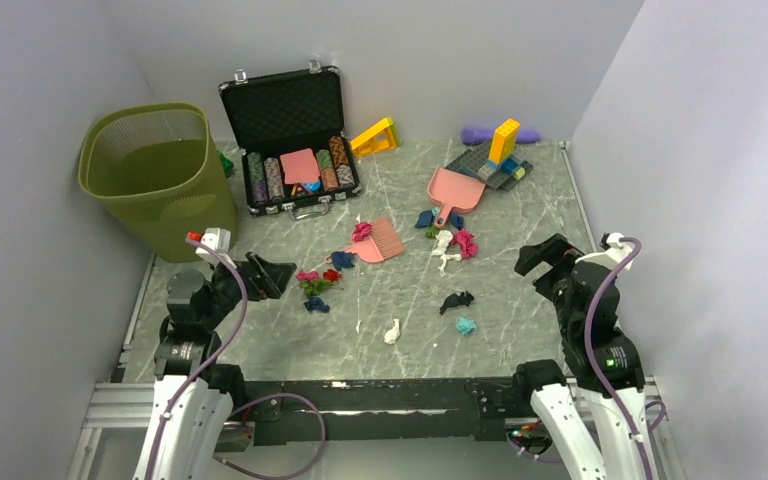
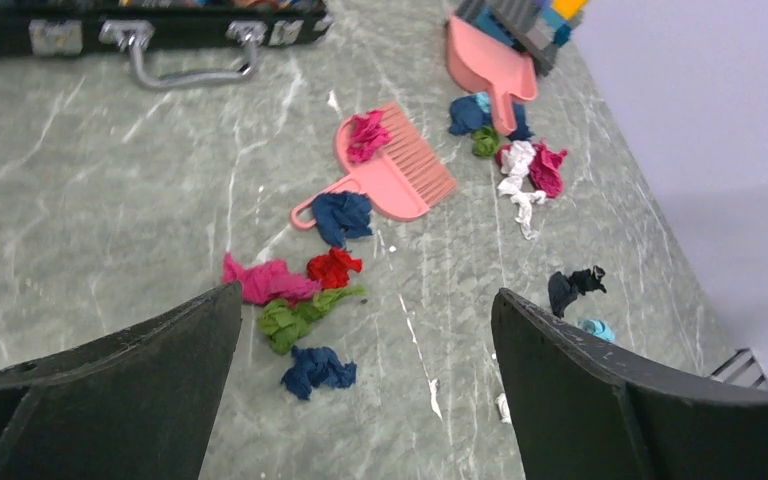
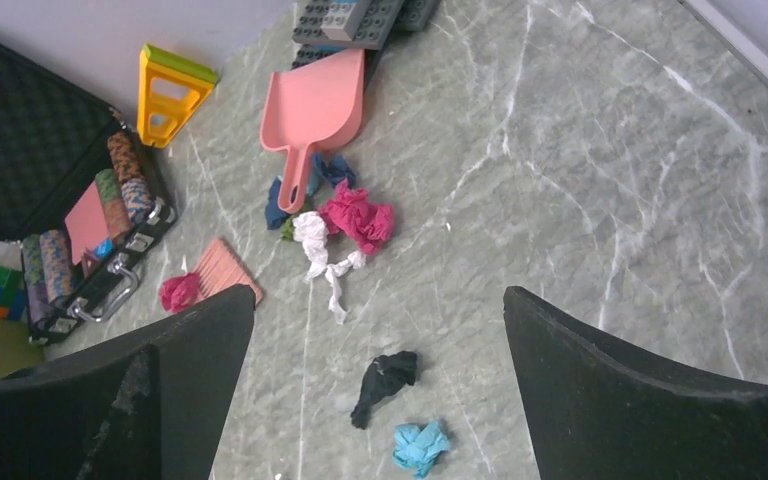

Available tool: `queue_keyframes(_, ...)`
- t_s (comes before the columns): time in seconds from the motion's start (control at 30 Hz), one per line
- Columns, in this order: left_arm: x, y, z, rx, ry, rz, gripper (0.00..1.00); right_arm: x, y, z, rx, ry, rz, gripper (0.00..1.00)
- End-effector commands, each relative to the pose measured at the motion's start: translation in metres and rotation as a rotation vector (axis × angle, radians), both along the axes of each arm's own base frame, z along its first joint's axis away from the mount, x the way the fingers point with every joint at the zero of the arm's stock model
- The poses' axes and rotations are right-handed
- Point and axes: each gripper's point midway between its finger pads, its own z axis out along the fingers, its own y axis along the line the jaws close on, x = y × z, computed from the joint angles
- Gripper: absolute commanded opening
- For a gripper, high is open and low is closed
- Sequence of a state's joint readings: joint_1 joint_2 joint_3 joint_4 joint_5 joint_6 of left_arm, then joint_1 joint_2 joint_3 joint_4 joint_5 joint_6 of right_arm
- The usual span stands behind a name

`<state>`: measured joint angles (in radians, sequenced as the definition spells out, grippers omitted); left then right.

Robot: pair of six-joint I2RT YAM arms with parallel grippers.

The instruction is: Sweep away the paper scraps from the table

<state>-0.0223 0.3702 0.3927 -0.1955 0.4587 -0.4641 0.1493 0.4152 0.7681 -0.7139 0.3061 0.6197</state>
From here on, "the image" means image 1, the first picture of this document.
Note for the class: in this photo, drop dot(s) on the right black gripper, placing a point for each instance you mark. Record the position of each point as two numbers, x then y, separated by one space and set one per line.
557 250

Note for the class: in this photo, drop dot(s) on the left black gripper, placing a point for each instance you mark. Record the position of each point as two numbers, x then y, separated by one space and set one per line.
262 278

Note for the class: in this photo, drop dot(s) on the pink plastic dustpan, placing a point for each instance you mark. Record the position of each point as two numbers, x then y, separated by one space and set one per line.
453 192

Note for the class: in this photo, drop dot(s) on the pink hand brush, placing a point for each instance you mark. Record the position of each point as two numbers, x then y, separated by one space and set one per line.
382 244

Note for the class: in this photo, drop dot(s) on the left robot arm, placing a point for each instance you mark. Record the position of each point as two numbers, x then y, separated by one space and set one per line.
193 394

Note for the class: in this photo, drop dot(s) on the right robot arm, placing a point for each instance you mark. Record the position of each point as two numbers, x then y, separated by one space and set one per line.
598 423

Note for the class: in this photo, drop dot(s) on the pink paper scrap left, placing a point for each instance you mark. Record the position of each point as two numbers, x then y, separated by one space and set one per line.
307 276

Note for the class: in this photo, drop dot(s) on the green paper scrap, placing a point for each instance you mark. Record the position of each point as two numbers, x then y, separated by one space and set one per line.
315 287

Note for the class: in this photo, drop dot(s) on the blue paper scrap lower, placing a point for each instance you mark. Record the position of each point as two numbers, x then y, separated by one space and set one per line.
316 304

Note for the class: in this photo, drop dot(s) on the red paper scrap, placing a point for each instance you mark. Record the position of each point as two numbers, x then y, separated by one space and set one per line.
332 275

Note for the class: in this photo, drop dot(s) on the dark blue paper scrap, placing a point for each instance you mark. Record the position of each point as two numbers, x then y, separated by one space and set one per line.
342 260

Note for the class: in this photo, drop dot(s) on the magenta paper scrap right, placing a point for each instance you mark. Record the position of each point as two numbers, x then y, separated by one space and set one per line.
466 244

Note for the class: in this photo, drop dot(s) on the magenta paper scrap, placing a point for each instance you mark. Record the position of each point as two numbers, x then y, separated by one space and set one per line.
361 231
466 244

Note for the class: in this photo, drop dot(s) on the black paper scrap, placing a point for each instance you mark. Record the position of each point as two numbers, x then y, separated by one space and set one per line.
454 300

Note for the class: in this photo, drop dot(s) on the white paper scrap large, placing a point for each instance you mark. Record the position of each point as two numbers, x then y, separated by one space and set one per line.
443 240

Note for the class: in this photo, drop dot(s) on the cyan paper scrap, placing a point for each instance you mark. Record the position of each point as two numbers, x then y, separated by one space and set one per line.
465 325

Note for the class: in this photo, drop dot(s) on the pink card in case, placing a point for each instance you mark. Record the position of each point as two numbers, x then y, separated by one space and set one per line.
299 167

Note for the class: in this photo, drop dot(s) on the grey building brick assembly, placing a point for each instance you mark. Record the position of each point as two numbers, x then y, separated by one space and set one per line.
475 163

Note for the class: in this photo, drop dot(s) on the yellow tall building brick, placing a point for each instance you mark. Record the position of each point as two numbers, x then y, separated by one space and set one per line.
504 141

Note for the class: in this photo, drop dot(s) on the green toy behind bin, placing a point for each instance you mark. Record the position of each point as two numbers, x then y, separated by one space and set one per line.
227 165

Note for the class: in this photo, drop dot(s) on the black poker chip case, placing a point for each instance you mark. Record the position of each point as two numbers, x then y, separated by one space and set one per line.
283 113

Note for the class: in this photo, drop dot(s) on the blue paper scrap right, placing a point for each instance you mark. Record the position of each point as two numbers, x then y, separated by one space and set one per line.
426 219

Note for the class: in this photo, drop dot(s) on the white paper scrap small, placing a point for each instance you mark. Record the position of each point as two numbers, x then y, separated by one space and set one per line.
392 335

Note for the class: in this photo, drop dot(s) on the purple cylinder toy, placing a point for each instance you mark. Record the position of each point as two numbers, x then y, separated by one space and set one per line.
475 136

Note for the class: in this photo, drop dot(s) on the green mesh waste bin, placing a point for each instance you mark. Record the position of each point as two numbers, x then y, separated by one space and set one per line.
156 169

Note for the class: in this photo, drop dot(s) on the black mounting base bar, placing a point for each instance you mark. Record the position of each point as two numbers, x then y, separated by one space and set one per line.
481 408

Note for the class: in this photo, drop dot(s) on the yellow triangular toy block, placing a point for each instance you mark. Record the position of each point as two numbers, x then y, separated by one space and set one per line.
382 136

